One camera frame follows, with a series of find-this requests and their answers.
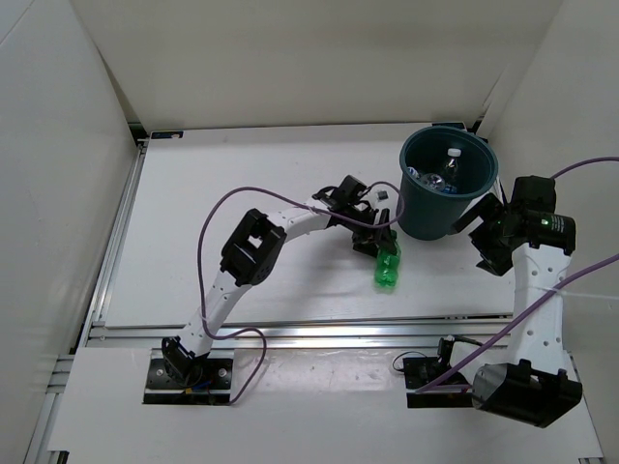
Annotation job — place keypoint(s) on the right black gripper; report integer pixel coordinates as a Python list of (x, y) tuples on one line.
[(490, 209)]

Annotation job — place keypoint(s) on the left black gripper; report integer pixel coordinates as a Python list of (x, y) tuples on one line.
[(367, 247)]

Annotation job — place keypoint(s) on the green plastic bottle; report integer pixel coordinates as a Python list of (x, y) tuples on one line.
[(386, 270)]

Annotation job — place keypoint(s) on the clear bottle blue label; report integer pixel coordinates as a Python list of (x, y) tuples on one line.
[(414, 172), (450, 171)]

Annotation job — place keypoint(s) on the clear unlabeled plastic bottle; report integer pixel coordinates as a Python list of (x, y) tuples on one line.
[(433, 181)]

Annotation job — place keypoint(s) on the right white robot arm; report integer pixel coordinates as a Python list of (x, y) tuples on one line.
[(528, 381)]

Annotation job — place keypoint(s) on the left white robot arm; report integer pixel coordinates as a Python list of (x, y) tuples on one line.
[(250, 255)]

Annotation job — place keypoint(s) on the dark teal plastic bin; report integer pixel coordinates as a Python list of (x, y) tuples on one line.
[(429, 214)]

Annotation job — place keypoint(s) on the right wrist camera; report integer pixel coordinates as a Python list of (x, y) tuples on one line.
[(534, 193)]

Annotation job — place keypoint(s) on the aluminium front rail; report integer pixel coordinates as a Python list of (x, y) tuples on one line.
[(347, 334)]

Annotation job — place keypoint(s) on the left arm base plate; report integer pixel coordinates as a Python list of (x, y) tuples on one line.
[(207, 385)]

